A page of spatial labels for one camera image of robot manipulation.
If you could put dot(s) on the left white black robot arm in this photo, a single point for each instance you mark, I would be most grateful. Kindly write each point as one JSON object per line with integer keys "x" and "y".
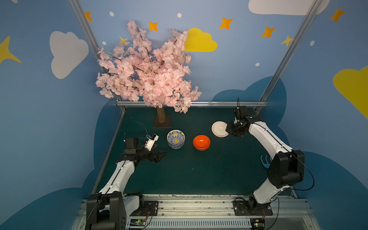
{"x": 109, "y": 208}

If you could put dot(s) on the right circuit board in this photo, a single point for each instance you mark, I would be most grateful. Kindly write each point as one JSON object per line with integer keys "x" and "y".
{"x": 257, "y": 224}

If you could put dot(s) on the right blue yellow garden fork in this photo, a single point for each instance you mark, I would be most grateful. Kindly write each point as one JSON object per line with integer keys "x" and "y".
{"x": 265, "y": 161}

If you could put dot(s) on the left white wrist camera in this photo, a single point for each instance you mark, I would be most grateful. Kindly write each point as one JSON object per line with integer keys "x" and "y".
{"x": 151, "y": 141}

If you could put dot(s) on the pink cherry blossom tree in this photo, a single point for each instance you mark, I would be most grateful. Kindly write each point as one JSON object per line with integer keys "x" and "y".
{"x": 155, "y": 76}

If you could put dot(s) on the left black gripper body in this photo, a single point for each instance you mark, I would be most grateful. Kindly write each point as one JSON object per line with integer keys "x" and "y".
{"x": 151, "y": 155}

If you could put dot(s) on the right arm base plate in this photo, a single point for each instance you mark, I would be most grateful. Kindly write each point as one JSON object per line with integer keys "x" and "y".
{"x": 251, "y": 208}

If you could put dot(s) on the aluminium front rail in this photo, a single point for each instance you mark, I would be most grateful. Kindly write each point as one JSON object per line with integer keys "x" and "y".
{"x": 195, "y": 212}

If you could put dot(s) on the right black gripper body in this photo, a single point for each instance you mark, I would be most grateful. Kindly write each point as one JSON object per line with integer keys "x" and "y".
{"x": 235, "y": 130}

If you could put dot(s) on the cream white bowl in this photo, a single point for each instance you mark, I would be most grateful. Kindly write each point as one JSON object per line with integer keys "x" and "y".
{"x": 219, "y": 129}

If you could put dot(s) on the dark blue patterned bowl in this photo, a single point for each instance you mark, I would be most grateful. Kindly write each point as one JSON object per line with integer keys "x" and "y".
{"x": 175, "y": 147}

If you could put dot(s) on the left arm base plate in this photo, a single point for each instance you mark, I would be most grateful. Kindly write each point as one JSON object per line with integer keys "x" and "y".
{"x": 149, "y": 208}

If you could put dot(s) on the yellow blue patterned bowl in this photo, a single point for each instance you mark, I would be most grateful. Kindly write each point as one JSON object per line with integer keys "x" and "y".
{"x": 175, "y": 135}

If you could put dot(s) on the left green circuit board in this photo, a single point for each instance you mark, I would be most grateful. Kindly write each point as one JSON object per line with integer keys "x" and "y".
{"x": 137, "y": 223}

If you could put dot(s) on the orange plastic bowl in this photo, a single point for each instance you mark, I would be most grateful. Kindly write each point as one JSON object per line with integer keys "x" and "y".
{"x": 201, "y": 142}

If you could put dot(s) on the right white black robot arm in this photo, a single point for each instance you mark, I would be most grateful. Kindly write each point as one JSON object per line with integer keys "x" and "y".
{"x": 286, "y": 168}

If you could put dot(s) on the blue white floral bowl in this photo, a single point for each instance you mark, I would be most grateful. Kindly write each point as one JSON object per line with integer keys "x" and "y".
{"x": 173, "y": 143}

